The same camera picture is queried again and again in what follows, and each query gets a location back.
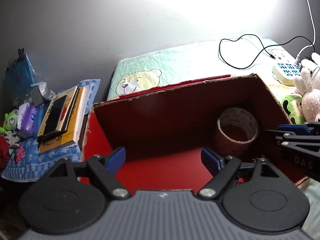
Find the white cable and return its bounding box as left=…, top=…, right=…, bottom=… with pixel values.
left=295, top=0, right=317, bottom=64

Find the purple tissue pack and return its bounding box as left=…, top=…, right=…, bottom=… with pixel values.
left=21, top=104, right=43, bottom=133

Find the red cloth flower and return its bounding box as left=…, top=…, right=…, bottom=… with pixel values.
left=0, top=135, right=12, bottom=170

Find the small green plush toy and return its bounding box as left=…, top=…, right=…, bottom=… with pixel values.
left=0, top=109, right=20, bottom=134

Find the brown packing tape roll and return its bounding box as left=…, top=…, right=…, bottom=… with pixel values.
left=214, top=107, right=260, bottom=155

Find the small black mirror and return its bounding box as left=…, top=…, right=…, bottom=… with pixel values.
left=29, top=85, right=43, bottom=105

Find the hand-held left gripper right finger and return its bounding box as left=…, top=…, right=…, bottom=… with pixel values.
left=199, top=147, right=278, bottom=200

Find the black cable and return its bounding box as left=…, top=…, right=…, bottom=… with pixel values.
left=219, top=35, right=315, bottom=70

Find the green plush frog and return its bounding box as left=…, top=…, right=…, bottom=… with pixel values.
left=281, top=93, right=307, bottom=125

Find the white plush rabbit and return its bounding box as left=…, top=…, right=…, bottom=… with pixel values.
left=292, top=52, right=320, bottom=123

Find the red cardboard box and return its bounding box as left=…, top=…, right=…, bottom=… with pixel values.
left=77, top=73, right=310, bottom=190

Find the clear plastic bag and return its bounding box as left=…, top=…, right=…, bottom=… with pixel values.
left=36, top=81, right=57, bottom=101

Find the small dark box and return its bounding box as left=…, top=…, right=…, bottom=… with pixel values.
left=16, top=130, right=33, bottom=140

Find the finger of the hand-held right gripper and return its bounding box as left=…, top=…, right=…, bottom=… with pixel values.
left=276, top=121, right=320, bottom=137
left=264, top=129, right=320, bottom=153

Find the blue checkered cloth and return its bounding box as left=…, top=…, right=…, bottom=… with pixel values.
left=1, top=79, right=100, bottom=182

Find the blue plastic bag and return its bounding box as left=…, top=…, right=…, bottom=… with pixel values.
left=2, top=49, right=38, bottom=98

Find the black phone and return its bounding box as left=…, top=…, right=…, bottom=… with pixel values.
left=44, top=95, right=67, bottom=135

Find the white power strip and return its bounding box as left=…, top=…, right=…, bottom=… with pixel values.
left=272, top=52, right=304, bottom=87

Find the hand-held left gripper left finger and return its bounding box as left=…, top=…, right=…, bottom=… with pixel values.
left=47, top=147, right=131, bottom=200

